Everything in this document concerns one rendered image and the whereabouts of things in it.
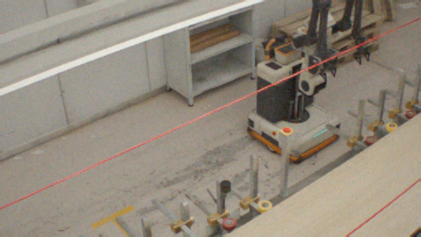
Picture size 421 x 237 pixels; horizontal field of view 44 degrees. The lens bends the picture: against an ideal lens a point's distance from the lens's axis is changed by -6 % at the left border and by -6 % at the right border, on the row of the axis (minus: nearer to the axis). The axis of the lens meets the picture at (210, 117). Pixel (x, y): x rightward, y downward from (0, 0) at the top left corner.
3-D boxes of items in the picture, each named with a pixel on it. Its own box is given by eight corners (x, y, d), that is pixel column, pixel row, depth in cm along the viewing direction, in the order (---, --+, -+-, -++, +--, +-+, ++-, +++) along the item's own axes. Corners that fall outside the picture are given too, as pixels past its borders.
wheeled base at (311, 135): (245, 133, 535) (245, 111, 521) (292, 109, 566) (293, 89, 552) (294, 166, 489) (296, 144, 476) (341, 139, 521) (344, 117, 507)
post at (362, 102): (351, 154, 398) (358, 98, 371) (354, 152, 400) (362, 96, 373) (355, 156, 395) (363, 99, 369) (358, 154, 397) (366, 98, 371)
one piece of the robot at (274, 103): (254, 123, 524) (254, 43, 478) (294, 103, 551) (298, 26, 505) (278, 139, 502) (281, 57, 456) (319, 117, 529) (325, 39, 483)
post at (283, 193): (278, 196, 360) (281, 140, 335) (284, 192, 362) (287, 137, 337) (283, 199, 357) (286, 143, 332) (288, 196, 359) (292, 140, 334)
